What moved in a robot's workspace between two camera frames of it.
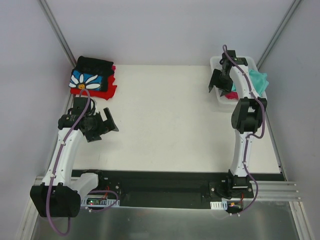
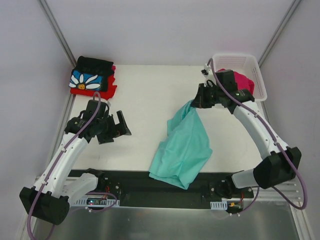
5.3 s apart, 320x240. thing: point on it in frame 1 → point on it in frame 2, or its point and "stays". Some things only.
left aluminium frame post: [56, 30] stays
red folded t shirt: [108, 94] stays
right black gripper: [219, 81] → [201, 95]
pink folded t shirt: [113, 67] stays
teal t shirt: [260, 81] → [185, 150]
